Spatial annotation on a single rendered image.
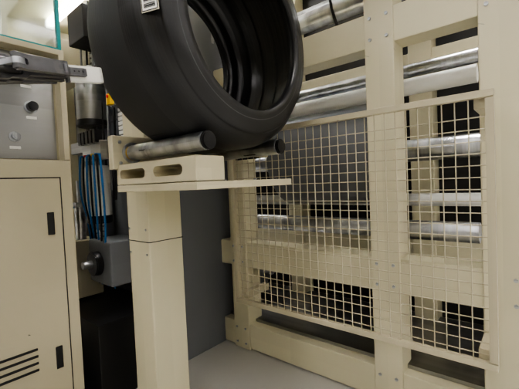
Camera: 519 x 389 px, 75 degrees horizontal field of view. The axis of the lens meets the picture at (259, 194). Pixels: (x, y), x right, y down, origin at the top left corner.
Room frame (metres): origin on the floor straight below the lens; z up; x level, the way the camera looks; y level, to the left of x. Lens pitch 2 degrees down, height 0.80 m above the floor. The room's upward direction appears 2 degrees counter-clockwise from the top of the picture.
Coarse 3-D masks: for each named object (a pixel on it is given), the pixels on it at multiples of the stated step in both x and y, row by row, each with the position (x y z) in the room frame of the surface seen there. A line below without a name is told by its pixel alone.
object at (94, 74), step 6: (72, 66) 0.65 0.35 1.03; (78, 66) 0.66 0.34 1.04; (84, 66) 0.67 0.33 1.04; (90, 66) 0.68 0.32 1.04; (90, 72) 0.67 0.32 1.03; (96, 72) 0.68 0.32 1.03; (72, 78) 0.65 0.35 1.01; (78, 78) 0.66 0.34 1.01; (84, 78) 0.67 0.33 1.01; (90, 78) 0.67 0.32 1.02; (96, 78) 0.68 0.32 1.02; (102, 78) 0.69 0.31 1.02
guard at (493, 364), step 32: (448, 96) 0.87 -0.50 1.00; (480, 96) 0.83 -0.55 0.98; (288, 128) 1.19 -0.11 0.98; (384, 128) 0.98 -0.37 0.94; (480, 128) 0.83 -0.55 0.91; (384, 160) 0.99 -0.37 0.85; (288, 192) 1.21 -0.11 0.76; (256, 224) 1.31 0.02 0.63; (448, 224) 0.88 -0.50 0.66; (320, 288) 1.14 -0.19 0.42; (320, 320) 1.13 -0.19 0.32; (352, 320) 1.06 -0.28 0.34; (448, 352) 0.88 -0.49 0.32
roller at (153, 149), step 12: (204, 132) 0.77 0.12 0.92; (144, 144) 0.92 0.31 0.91; (156, 144) 0.88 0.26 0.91; (168, 144) 0.84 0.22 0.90; (180, 144) 0.81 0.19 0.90; (192, 144) 0.79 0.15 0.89; (204, 144) 0.77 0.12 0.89; (132, 156) 0.97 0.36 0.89; (144, 156) 0.93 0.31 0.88; (156, 156) 0.91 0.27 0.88
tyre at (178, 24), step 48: (96, 0) 0.78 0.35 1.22; (192, 0) 1.10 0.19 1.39; (240, 0) 1.14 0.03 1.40; (288, 0) 1.01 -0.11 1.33; (96, 48) 0.80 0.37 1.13; (144, 48) 0.70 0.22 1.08; (192, 48) 0.72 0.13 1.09; (240, 48) 1.23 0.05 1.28; (288, 48) 1.13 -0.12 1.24; (144, 96) 0.78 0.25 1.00; (192, 96) 0.74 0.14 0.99; (240, 96) 1.24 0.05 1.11; (288, 96) 0.99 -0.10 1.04; (240, 144) 0.89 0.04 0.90
